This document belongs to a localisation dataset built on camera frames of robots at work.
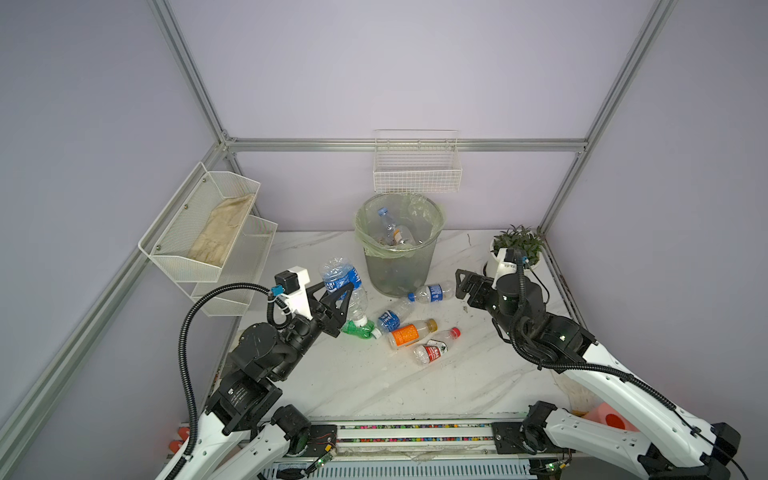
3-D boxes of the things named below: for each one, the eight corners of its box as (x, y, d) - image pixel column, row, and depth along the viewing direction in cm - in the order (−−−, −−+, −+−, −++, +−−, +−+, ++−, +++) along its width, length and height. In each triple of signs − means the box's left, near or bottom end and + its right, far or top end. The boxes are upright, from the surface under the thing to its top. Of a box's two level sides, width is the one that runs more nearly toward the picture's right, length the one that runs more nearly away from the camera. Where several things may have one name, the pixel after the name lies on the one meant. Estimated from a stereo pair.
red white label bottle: (422, 370, 86) (424, 363, 82) (412, 355, 89) (413, 347, 85) (464, 344, 92) (468, 336, 87) (454, 331, 94) (457, 322, 90)
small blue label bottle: (369, 334, 93) (368, 328, 89) (388, 314, 97) (387, 307, 94) (382, 345, 90) (382, 338, 87) (401, 324, 95) (401, 317, 91)
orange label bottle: (397, 354, 90) (398, 346, 85) (389, 340, 92) (389, 332, 88) (436, 332, 94) (438, 324, 90) (427, 320, 97) (428, 311, 93)
